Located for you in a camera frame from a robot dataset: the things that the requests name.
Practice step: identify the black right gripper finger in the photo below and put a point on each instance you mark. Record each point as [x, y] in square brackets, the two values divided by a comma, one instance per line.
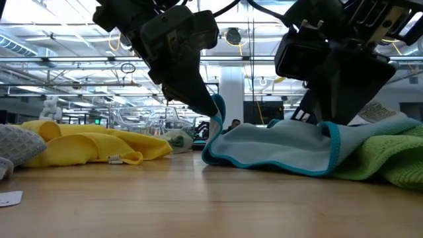
[340, 105]
[305, 109]

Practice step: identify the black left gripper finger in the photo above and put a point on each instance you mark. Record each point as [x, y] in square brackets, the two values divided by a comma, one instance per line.
[185, 89]

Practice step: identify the light blue microfiber towel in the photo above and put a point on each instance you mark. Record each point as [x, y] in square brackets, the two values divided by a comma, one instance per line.
[281, 148]

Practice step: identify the pale green microfiber towel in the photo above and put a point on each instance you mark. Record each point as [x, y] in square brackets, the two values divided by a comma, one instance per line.
[176, 139]

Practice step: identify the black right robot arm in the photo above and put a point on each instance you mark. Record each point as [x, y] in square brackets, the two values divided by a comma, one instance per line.
[314, 13]

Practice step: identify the bright green microfiber towel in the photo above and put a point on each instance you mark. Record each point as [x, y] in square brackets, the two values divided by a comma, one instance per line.
[390, 158]

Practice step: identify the yellow microfiber towel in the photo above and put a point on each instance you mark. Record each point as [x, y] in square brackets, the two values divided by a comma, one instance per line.
[82, 145]

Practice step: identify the white paper towel tag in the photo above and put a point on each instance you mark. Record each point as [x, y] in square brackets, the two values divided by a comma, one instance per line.
[10, 198]
[380, 112]

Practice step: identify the clear plastic bin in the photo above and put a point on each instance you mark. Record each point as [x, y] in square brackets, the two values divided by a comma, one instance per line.
[145, 119]

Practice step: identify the person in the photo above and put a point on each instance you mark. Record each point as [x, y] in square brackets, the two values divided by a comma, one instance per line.
[234, 125]

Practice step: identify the long ceiling light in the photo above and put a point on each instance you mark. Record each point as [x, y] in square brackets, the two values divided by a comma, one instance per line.
[79, 59]

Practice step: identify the horizontal ceiling pipe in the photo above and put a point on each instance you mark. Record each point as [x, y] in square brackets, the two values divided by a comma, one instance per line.
[66, 84]

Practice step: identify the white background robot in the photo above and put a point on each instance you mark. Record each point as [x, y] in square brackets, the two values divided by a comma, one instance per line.
[49, 109]

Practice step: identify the gray waffle-weave towel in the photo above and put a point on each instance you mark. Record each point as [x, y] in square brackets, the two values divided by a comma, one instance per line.
[20, 142]

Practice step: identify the black wall screen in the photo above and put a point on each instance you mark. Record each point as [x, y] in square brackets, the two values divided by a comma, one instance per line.
[264, 112]

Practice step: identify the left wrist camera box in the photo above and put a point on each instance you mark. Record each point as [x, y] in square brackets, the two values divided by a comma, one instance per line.
[208, 29]

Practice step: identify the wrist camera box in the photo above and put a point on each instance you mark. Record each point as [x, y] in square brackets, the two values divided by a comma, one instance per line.
[208, 29]
[297, 56]

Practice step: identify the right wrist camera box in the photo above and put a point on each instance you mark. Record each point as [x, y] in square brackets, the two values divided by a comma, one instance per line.
[297, 56]

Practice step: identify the ceiling air duct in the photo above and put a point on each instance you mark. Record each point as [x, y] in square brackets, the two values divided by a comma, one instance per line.
[16, 48]

